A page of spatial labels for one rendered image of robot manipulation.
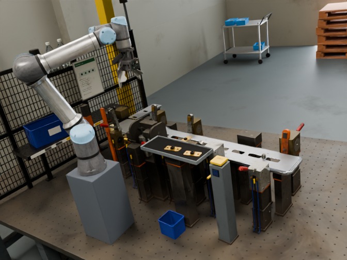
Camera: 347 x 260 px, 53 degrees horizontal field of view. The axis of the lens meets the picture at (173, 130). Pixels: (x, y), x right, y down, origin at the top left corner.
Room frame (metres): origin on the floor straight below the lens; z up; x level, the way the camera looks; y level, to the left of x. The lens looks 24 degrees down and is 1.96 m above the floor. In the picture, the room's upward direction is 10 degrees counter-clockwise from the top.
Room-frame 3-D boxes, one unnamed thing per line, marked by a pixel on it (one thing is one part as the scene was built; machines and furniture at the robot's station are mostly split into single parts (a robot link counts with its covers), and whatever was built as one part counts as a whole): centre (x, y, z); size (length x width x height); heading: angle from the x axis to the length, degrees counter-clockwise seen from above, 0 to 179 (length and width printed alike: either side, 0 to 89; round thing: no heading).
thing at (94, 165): (1.61, 0.45, 1.15); 0.15 x 0.15 x 0.10
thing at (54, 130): (2.31, 0.85, 1.10); 0.30 x 0.17 x 0.13; 126
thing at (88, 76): (2.74, 0.59, 1.30); 0.23 x 0.02 x 0.31; 135
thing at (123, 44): (1.84, 0.17, 1.66); 0.08 x 0.08 x 0.05
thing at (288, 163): (1.94, -0.08, 1.00); 1.38 x 0.22 x 0.02; 45
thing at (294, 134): (1.68, -0.62, 0.88); 0.14 x 0.09 x 0.36; 135
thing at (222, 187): (1.37, -0.18, 0.92); 0.08 x 0.08 x 0.44; 45
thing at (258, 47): (7.16, -1.81, 0.45); 0.96 x 0.59 x 0.90; 49
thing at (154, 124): (1.88, 0.15, 0.95); 0.18 x 0.13 x 0.49; 45
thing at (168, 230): (1.49, 0.09, 0.75); 0.11 x 0.10 x 0.09; 45
